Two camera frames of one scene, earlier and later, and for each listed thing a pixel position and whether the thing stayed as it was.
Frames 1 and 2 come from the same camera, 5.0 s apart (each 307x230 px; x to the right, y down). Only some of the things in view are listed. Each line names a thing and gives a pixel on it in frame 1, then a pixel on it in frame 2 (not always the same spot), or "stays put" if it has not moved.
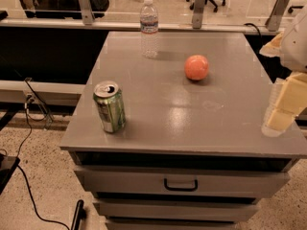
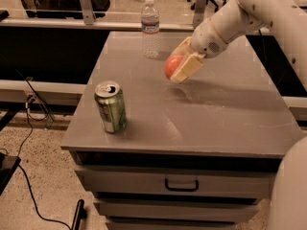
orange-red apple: [196, 67] to [172, 63]
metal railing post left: [85, 4] stays put
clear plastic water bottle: [149, 29] stays put
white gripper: [296, 50] to [207, 39]
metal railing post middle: [199, 7] stays put
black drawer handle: [180, 188] stays put
